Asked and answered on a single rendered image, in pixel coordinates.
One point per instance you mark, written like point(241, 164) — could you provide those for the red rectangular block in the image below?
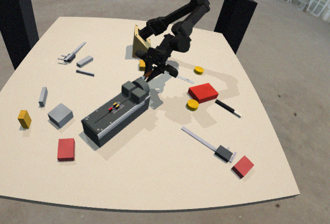
point(242, 167)
point(66, 150)
point(203, 93)

